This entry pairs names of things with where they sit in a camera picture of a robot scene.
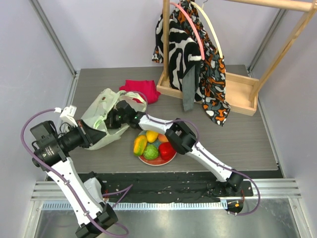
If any translucent plastic bag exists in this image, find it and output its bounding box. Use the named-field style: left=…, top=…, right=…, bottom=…
left=81, top=88, right=147, bottom=151

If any black white patterned garment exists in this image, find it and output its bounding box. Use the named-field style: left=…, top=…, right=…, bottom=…
left=152, top=13, right=204, bottom=112

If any fake orange green mango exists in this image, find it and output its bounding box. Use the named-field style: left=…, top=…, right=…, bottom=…
left=133, top=135, right=148, bottom=156

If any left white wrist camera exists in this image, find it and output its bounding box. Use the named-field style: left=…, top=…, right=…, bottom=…
left=54, top=105, right=77, bottom=127

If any cream hanger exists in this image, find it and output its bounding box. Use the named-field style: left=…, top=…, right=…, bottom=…
left=191, top=1, right=223, bottom=59

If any fake red fruit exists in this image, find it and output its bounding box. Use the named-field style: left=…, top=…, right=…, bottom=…
left=158, top=142, right=176, bottom=161

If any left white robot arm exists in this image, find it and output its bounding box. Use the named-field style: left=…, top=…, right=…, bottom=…
left=30, top=120, right=118, bottom=238

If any fake peach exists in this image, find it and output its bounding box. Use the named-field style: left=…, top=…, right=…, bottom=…
left=158, top=134, right=168, bottom=143

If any orange grey patterned garment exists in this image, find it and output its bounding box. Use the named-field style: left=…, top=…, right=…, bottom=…
left=180, top=0, right=230, bottom=126

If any wooden clothes rack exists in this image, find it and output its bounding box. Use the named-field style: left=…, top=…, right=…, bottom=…
left=157, top=0, right=317, bottom=116

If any fake yellow fruit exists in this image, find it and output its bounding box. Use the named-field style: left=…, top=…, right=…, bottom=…
left=146, top=130, right=159, bottom=143

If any red and teal plate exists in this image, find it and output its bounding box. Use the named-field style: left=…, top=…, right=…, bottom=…
left=138, top=130, right=177, bottom=166

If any red folded cloth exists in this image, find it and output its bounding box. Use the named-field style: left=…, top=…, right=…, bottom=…
left=119, top=80, right=160, bottom=104

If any pink hanger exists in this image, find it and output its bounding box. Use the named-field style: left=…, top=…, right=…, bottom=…
left=170, top=2, right=206, bottom=61

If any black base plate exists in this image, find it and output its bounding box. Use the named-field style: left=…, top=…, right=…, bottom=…
left=47, top=170, right=283, bottom=203

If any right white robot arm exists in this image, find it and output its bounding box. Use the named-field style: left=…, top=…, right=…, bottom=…
left=104, top=101, right=244, bottom=196

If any fake green custard apple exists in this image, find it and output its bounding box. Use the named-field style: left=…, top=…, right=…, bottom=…
left=143, top=144, right=159, bottom=160

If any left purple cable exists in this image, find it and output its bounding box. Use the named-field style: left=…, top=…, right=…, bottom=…
left=20, top=108, right=134, bottom=238

